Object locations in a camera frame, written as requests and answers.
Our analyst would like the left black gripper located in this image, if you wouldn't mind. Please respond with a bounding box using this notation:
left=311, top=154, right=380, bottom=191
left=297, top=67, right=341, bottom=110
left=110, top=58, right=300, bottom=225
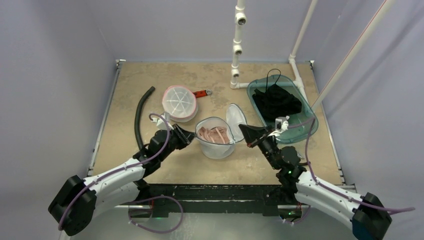
left=158, top=123, right=196, bottom=162

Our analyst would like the blue-trimmed white mesh laundry bag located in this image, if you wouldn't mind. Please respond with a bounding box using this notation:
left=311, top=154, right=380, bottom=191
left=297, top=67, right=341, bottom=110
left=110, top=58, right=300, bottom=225
left=195, top=103, right=247, bottom=160

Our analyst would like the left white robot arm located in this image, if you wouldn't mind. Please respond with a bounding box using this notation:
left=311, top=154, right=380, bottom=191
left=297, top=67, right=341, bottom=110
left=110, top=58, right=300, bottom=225
left=48, top=124, right=197, bottom=236

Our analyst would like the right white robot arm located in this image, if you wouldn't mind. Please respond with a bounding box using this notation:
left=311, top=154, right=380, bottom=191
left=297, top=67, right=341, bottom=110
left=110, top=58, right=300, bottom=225
left=239, top=124, right=392, bottom=240

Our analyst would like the pink bra in bag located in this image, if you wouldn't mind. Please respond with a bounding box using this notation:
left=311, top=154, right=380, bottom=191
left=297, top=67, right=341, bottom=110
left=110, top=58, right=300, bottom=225
left=197, top=126, right=230, bottom=144

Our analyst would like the pink-trimmed white mesh laundry bag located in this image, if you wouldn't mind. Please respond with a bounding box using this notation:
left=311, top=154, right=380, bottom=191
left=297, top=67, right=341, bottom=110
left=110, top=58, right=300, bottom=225
left=162, top=85, right=198, bottom=123

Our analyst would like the black garment in bin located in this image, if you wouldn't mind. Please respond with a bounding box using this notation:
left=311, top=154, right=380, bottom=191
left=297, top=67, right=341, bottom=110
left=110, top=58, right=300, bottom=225
left=252, top=68, right=303, bottom=121

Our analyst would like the teal transparent plastic bin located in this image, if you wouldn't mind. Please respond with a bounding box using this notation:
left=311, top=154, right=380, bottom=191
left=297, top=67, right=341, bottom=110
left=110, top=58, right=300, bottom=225
left=246, top=74, right=319, bottom=145

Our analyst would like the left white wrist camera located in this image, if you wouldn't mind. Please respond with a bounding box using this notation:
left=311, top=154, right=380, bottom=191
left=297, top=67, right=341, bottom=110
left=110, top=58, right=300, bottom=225
left=151, top=112, right=174, bottom=130

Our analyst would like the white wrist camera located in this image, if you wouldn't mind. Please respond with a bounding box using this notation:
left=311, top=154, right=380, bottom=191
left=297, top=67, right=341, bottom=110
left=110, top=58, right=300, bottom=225
left=151, top=112, right=174, bottom=130
left=269, top=115, right=290, bottom=136

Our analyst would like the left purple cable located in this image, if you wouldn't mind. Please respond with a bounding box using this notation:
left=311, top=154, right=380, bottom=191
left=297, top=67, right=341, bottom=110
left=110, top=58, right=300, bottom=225
left=57, top=113, right=171, bottom=232

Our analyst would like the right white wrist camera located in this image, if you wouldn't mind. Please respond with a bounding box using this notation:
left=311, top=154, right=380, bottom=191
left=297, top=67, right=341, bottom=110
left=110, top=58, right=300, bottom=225
left=269, top=115, right=290, bottom=136

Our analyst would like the red handled tool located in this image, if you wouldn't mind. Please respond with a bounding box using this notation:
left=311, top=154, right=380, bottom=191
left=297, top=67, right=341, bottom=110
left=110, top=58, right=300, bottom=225
left=193, top=89, right=212, bottom=98

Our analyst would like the black rubber hose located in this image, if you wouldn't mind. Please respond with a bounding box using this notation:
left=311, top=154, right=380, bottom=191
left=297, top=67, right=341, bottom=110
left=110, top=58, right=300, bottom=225
left=134, top=86, right=156, bottom=152

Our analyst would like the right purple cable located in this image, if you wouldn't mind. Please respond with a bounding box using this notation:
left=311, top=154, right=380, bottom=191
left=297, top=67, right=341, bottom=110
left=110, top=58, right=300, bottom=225
left=287, top=116, right=416, bottom=214

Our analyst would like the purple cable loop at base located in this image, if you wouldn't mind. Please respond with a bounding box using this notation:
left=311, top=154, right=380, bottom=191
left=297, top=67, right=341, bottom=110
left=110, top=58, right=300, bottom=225
left=128, top=194, right=185, bottom=235

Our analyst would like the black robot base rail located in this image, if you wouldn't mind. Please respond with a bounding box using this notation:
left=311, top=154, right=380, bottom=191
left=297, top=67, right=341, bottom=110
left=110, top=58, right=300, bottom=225
left=117, top=175, right=314, bottom=219

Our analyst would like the white PVC pipe frame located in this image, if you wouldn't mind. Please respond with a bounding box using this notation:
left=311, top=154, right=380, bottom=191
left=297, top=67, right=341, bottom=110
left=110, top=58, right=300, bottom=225
left=233, top=0, right=394, bottom=109

